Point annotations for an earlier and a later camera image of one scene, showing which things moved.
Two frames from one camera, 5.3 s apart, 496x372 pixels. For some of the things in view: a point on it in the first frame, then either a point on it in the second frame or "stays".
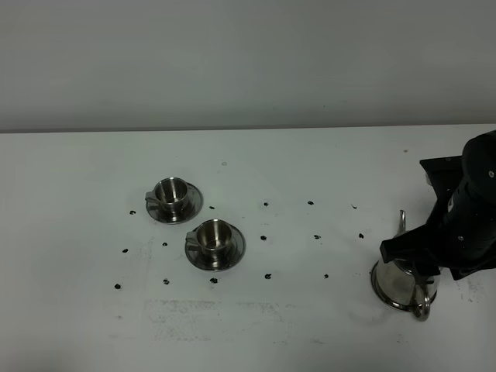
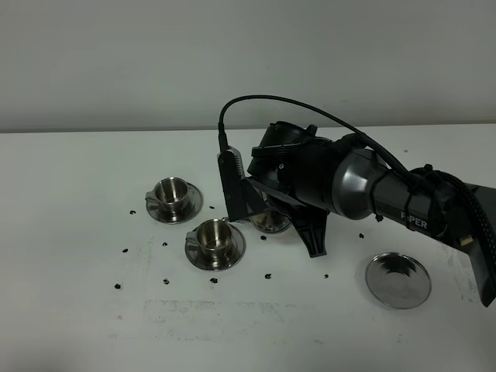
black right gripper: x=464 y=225 -> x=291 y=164
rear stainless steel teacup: x=171 y=194 stays
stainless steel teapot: x=395 y=284 -> x=266 y=222
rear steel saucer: x=195 y=204 stays
